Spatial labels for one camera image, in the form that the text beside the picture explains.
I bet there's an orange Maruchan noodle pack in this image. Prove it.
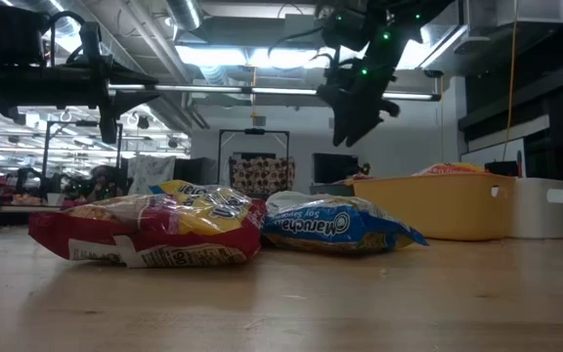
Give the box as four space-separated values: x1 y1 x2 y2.
411 161 488 177

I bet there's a white cloth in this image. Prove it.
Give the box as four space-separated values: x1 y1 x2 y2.
127 154 176 197

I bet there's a round silver ceiling duct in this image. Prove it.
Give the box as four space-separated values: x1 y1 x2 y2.
166 0 204 31

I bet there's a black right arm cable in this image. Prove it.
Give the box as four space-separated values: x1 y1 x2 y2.
267 26 334 63

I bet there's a person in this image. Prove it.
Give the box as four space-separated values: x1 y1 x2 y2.
88 164 119 201

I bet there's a ceiling light panel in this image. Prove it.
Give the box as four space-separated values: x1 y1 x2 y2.
173 43 334 70

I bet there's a black cabinet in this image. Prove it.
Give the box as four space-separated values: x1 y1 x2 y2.
173 156 219 197

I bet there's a black robot station frame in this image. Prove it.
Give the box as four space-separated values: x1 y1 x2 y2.
216 128 291 197

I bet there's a black monitor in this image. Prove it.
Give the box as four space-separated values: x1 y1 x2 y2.
312 152 360 185

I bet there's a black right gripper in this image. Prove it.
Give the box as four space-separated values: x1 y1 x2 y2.
318 58 400 148

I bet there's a horizontal light bar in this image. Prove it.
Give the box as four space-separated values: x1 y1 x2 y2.
108 82 443 103

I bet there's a teal plastic bin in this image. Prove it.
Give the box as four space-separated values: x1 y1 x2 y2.
309 182 361 199

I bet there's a yellow plastic bin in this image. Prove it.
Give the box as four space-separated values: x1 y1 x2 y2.
344 173 517 242

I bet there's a patterned cloth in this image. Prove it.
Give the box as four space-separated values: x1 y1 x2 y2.
228 154 296 197

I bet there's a black frame stand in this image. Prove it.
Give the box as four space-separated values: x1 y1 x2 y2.
41 119 125 197

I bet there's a white ceiling duct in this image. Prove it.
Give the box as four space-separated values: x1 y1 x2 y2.
420 0 563 69

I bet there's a thin yellow hanging cord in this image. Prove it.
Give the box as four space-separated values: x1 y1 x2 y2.
250 66 259 118

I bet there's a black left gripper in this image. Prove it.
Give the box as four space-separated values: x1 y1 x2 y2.
0 22 164 146

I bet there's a white plastic bin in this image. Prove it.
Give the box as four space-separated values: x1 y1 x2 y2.
508 177 563 241

